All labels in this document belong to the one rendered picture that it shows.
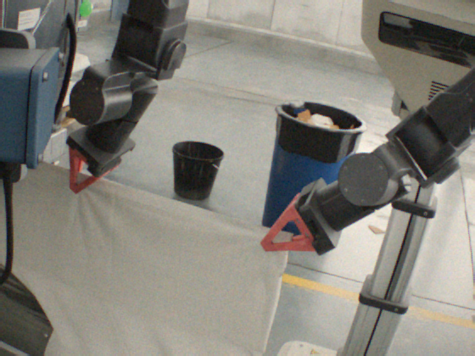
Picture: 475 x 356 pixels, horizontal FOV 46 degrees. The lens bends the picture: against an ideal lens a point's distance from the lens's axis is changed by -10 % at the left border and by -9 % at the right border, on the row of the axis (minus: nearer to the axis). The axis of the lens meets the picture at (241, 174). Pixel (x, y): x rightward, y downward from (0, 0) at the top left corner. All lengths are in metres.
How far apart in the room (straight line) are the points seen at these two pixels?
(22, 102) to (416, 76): 0.85
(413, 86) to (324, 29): 7.66
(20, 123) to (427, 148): 0.44
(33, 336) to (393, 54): 1.11
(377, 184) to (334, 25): 8.21
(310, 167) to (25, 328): 1.82
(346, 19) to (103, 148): 8.07
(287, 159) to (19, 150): 2.56
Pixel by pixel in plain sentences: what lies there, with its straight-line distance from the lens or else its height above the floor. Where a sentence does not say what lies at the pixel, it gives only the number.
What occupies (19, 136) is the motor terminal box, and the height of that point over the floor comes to 1.24.
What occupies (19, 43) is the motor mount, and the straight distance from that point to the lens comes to 0.60.
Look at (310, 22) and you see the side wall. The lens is 8.88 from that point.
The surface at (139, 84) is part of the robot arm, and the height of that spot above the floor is 1.23.
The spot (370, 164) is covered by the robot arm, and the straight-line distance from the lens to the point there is 0.64.
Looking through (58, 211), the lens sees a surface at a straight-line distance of 0.92.
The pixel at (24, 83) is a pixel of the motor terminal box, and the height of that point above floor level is 1.29.
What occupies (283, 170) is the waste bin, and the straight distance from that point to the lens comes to 3.04.
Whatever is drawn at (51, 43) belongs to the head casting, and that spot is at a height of 1.23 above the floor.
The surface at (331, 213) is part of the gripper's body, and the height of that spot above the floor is 1.13.
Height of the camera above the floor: 1.42
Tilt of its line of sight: 21 degrees down
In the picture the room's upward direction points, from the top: 10 degrees clockwise
